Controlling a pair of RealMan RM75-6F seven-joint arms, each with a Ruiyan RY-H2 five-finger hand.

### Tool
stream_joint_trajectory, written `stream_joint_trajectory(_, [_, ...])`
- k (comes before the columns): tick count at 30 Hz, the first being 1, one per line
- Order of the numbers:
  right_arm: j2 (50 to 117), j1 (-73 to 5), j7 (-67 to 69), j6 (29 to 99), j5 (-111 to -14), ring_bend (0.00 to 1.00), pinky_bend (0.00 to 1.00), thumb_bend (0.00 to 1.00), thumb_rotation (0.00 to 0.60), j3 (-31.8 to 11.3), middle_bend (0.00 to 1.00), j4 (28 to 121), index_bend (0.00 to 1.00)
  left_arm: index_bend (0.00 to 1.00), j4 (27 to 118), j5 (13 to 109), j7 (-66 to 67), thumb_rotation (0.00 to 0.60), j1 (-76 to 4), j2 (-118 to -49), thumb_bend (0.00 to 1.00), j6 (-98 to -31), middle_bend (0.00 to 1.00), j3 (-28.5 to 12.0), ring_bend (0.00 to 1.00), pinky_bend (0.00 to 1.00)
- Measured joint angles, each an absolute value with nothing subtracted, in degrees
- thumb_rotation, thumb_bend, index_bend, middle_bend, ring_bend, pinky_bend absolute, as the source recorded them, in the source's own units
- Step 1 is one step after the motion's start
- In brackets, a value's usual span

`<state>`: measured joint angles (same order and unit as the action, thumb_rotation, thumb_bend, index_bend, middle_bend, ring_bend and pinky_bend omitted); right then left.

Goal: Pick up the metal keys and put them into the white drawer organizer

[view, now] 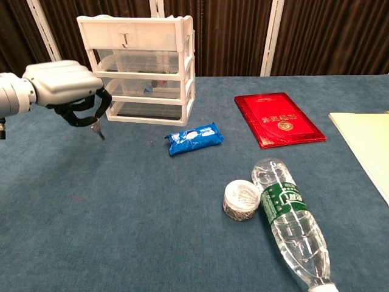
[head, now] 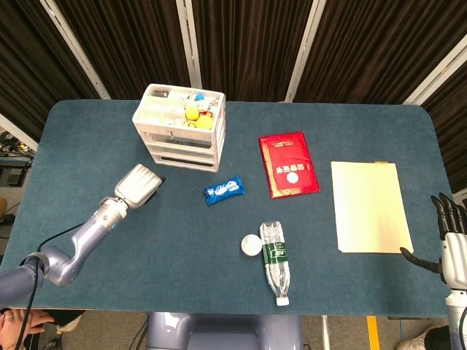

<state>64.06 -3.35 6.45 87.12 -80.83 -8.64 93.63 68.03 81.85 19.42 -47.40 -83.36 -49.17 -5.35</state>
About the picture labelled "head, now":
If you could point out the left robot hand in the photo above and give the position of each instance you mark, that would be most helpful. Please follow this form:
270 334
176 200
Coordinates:
138 186

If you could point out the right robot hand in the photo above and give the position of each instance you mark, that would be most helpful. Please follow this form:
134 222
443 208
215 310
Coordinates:
454 251

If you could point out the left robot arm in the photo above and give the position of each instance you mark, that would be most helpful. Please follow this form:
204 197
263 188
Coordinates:
78 240

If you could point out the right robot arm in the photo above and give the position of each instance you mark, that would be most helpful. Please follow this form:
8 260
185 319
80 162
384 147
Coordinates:
458 317

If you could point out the clear plastic drawer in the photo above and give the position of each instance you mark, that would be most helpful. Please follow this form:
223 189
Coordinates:
182 154
189 143
182 163

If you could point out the white plastic drawer organizer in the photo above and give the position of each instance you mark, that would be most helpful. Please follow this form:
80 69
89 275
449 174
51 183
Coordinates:
146 123

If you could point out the blue felt table cover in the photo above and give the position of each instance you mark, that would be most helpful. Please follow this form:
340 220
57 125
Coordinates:
164 255

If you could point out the blue snack packet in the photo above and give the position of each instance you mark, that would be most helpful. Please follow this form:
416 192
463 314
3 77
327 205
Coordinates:
223 190

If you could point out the yellow ball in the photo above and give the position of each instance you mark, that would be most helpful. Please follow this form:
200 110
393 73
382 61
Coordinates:
205 122
192 114

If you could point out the pale yellow paper folder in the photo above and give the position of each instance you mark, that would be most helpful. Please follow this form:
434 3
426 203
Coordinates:
370 208

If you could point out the white sneaker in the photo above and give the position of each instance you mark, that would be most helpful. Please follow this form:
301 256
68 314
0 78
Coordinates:
416 341

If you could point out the blue plastic cup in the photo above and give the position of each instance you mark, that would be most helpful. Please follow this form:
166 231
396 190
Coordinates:
199 97

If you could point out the black equipment box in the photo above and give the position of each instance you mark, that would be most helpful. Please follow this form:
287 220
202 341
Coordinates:
12 175

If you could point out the small white round lid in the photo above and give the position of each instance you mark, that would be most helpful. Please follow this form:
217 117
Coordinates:
251 245

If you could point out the red certificate booklet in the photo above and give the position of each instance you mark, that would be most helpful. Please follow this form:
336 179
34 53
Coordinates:
288 166

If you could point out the clear water bottle green label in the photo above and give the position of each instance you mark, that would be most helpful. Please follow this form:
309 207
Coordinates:
275 262

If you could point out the grey blue robot torso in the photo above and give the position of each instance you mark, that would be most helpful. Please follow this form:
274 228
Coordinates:
222 331

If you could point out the dark brown curtain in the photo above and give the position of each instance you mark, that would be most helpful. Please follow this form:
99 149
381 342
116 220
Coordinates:
248 43

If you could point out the person bare hand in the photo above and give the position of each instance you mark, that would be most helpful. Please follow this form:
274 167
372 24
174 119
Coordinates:
22 324

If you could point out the white frame pole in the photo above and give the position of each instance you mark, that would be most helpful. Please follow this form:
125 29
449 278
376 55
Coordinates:
189 43
434 69
76 51
303 51
16 129

